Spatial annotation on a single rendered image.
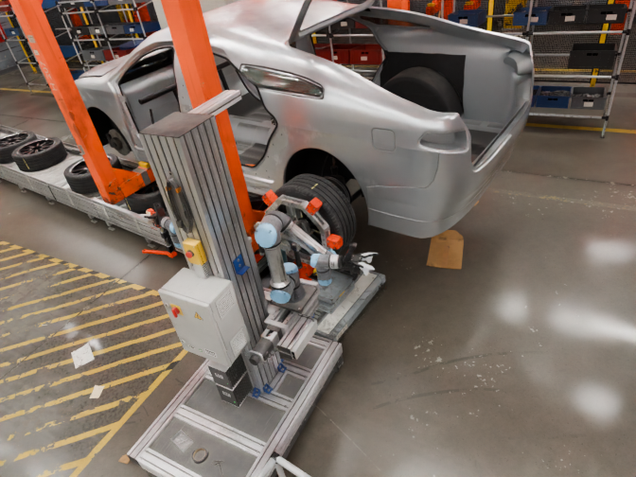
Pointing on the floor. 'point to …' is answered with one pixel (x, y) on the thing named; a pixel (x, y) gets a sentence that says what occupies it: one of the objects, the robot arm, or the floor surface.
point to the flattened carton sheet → (446, 250)
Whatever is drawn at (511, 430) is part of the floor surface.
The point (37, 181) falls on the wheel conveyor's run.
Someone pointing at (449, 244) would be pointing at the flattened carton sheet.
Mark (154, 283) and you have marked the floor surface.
